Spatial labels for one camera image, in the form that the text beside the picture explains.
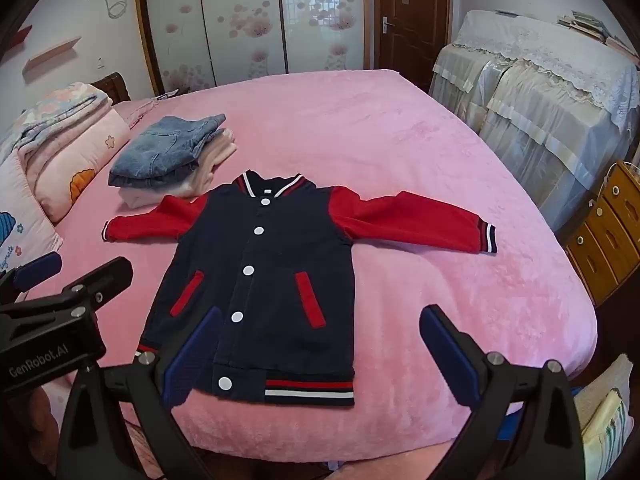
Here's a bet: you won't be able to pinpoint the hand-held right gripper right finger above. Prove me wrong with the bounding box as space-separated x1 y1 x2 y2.
419 304 586 480

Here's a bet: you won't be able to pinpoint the folded blue denim jeans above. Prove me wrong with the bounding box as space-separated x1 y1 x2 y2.
108 115 227 188

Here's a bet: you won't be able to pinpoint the folded pale fleece garment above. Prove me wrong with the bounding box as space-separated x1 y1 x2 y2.
122 128 238 208

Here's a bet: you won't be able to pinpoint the navy and red varsity jacket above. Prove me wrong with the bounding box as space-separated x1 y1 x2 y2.
101 171 498 407

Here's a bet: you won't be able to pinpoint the cream striped cloth bag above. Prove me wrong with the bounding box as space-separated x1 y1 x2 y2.
572 355 636 480

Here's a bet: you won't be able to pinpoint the dark wooden headboard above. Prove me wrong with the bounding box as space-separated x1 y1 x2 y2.
90 72 132 103

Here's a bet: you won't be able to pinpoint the folded floral quilt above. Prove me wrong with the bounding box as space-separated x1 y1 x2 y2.
17 81 132 225

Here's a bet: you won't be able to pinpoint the wooden drawer cabinet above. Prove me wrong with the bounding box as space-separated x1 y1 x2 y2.
565 160 640 306

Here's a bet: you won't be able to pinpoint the pink wall shelf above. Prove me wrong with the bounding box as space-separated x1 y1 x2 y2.
22 36 82 77

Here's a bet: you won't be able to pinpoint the cartoon print pillow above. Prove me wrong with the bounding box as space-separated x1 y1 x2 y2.
0 152 65 281

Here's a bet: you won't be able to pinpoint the brown wooden door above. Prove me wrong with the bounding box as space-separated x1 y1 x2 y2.
377 0 453 93

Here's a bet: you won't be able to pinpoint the pile of books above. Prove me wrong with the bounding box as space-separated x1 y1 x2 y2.
557 10 640 66

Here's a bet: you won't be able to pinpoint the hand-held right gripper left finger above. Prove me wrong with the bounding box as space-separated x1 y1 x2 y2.
56 306 223 480

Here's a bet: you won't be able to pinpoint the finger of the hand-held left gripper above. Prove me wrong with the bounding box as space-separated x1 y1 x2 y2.
0 252 64 295
61 256 135 312

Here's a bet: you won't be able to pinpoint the floral sliding door wardrobe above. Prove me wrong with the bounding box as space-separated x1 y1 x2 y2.
132 0 381 96

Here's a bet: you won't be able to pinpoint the lace covered furniture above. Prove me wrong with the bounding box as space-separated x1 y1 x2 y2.
429 9 640 233

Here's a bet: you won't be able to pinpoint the pink blanket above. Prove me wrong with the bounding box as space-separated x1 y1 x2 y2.
25 69 600 466

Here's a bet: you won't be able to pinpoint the red wall shelf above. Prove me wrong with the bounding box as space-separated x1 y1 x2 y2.
0 27 33 53

